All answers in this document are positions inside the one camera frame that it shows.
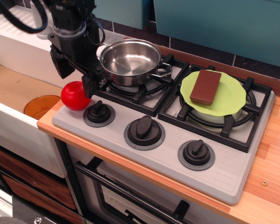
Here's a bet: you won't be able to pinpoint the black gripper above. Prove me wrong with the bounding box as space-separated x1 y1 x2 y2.
49 21 105 98

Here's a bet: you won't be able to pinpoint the brown chocolate bar block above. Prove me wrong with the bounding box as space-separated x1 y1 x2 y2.
190 70 222 106

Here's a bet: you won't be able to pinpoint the red toy apple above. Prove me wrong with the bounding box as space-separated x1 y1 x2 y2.
61 81 91 111

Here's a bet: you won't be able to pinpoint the black left stove knob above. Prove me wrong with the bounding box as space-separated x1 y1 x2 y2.
83 100 115 128

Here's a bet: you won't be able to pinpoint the black stove knob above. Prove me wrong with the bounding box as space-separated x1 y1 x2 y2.
124 115 166 151
83 100 115 128
178 140 215 171

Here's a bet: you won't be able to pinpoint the stainless steel pot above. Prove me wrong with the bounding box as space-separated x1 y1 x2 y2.
98 39 172 87

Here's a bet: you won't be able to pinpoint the grey toy stove top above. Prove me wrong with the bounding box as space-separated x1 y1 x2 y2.
51 56 276 206

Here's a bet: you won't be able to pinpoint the black middle stove knob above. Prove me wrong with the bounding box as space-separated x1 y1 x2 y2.
124 115 166 151

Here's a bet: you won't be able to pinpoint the black right stove knob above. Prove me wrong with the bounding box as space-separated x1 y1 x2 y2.
178 140 215 171

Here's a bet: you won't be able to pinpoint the light green plate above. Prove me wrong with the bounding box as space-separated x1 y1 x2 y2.
180 71 247 117

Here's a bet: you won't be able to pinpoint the orange plastic bowl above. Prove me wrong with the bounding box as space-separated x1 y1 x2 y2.
23 95 61 120

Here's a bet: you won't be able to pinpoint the grey toy faucet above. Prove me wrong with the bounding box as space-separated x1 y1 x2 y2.
29 0 54 40

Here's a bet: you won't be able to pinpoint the white toy sink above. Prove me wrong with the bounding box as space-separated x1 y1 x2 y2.
0 5 129 179

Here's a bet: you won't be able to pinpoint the black left burner grate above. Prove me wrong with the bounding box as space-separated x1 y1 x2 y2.
95 54 190 117

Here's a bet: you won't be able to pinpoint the black burner grate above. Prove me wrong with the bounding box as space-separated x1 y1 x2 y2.
95 54 190 117
158 65 274 153

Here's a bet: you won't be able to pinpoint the wooden drawer fronts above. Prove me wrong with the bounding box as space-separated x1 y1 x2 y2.
0 146 83 224

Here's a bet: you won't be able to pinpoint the black right burner grate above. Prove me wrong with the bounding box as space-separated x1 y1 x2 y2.
158 65 274 153

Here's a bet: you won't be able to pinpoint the black oven door handle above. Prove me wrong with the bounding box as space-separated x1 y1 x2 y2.
75 157 189 224

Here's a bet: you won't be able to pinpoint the teal wall cabinet right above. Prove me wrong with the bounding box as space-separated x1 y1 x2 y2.
154 0 280 67

